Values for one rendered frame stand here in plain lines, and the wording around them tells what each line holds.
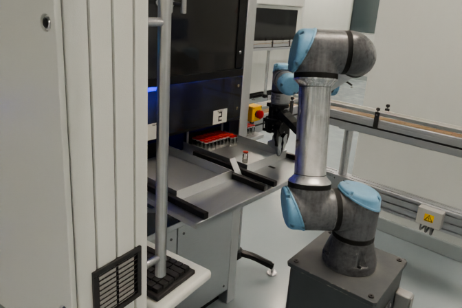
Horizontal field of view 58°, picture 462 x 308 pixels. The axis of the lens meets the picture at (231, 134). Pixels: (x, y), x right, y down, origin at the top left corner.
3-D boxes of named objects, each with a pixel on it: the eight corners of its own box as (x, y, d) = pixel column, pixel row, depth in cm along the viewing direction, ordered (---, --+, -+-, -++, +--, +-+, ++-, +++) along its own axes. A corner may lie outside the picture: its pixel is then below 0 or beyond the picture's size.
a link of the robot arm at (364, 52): (395, 26, 108) (333, 72, 157) (353, 23, 107) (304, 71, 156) (395, 70, 107) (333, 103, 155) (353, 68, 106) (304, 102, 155)
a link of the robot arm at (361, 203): (383, 242, 112) (392, 196, 108) (333, 241, 111) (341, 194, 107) (366, 220, 124) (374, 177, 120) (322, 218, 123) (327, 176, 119)
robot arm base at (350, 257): (383, 260, 122) (389, 229, 119) (363, 284, 110) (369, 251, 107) (335, 240, 131) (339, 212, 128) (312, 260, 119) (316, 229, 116)
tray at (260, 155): (182, 149, 175) (183, 141, 174) (223, 137, 194) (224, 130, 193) (246, 173, 154) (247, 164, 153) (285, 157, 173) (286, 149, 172)
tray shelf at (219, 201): (100, 177, 147) (100, 172, 147) (231, 139, 198) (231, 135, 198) (196, 229, 118) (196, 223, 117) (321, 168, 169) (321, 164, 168)
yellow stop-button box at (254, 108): (239, 119, 197) (240, 104, 195) (249, 116, 203) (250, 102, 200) (252, 122, 193) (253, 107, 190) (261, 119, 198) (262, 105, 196)
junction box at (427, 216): (414, 222, 218) (418, 206, 215) (418, 218, 221) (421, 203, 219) (439, 230, 210) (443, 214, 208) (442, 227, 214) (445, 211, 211)
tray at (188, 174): (112, 169, 150) (112, 159, 149) (168, 153, 169) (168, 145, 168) (176, 201, 129) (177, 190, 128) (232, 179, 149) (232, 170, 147)
